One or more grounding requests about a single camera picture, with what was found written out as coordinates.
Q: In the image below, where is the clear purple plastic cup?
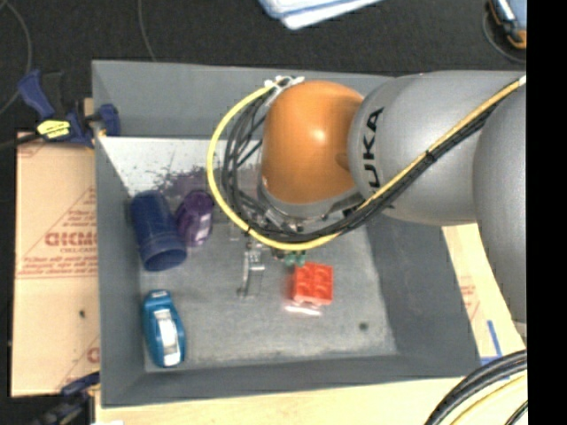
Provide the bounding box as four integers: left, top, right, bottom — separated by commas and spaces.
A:
174, 189, 215, 249

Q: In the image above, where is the red toy building brick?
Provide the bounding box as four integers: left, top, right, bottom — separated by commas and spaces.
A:
288, 261, 335, 308

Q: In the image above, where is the grey metal bin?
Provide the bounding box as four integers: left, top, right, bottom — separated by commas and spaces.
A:
90, 58, 483, 407

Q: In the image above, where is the dark blue plastic cup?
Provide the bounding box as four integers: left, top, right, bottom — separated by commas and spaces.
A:
129, 189, 189, 273

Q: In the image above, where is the blue tape dispenser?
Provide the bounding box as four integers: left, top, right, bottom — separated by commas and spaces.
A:
141, 289, 188, 369

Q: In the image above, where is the brown cardboard board red print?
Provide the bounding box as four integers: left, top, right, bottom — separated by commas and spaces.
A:
9, 97, 528, 400

